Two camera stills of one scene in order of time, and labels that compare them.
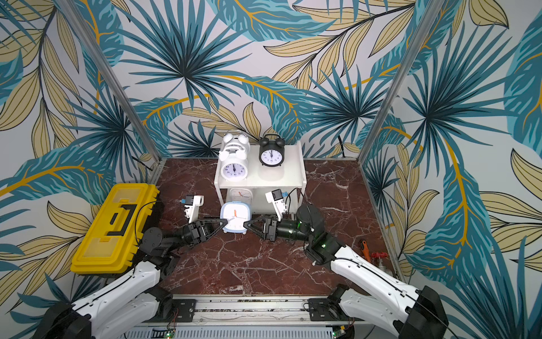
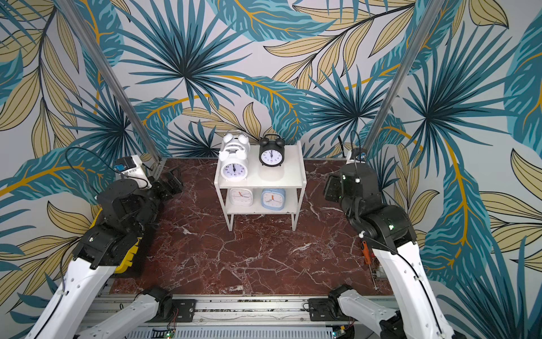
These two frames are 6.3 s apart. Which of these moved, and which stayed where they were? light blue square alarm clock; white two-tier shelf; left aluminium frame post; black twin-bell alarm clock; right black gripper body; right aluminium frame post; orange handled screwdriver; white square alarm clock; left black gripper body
Moved: light blue square alarm clock; left black gripper body; right black gripper body
Stayed: right aluminium frame post; white square alarm clock; white two-tier shelf; black twin-bell alarm clock; left aluminium frame post; orange handled screwdriver
